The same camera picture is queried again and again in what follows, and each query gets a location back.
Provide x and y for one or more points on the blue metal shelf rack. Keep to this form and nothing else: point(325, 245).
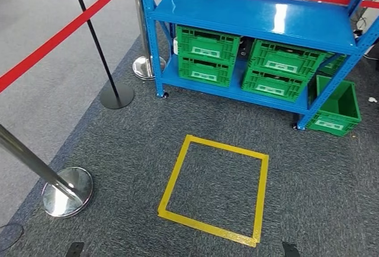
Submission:
point(251, 16)

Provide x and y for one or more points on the green folded plastic crate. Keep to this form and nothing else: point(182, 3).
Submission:
point(272, 86)
point(204, 73)
point(207, 45)
point(284, 61)

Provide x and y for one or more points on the chrome stanchion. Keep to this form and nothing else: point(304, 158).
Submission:
point(145, 69)
point(68, 192)

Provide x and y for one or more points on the black stanchion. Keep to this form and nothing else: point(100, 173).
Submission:
point(117, 96)

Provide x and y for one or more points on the yellow floor tape square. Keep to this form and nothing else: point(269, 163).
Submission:
point(260, 200)

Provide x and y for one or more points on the green open plastic crate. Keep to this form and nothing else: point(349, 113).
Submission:
point(340, 106)

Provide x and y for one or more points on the white paper scrap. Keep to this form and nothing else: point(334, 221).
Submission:
point(372, 100)

